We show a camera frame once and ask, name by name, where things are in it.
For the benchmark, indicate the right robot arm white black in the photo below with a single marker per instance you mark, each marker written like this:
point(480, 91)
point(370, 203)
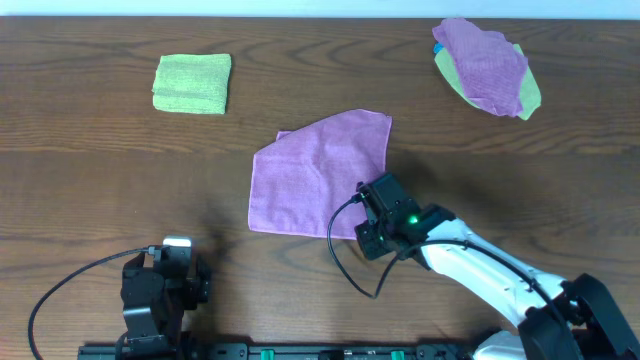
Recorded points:
point(555, 318)

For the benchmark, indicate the green cloth under pile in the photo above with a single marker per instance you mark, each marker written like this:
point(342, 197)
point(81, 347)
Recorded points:
point(530, 95)

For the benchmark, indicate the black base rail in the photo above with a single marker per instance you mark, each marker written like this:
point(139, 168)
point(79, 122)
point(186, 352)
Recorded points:
point(241, 351)

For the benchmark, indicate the crumpled purple cloth on pile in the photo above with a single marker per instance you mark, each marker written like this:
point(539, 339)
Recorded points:
point(490, 68)

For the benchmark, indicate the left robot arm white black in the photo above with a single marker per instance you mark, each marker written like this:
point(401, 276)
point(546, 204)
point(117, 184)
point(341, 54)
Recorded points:
point(154, 302)

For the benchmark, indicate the folded green cloth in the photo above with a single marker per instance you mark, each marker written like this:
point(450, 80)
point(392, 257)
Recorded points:
point(192, 84)

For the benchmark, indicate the purple microfiber cloth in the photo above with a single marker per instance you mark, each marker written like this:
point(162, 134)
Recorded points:
point(302, 178)

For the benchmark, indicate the blue cloth under pile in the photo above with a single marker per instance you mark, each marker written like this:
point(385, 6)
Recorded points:
point(438, 48)

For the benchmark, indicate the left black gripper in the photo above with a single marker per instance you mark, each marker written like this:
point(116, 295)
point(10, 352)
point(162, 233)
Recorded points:
point(198, 285)

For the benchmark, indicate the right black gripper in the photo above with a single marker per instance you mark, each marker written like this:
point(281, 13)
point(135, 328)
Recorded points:
point(368, 247)

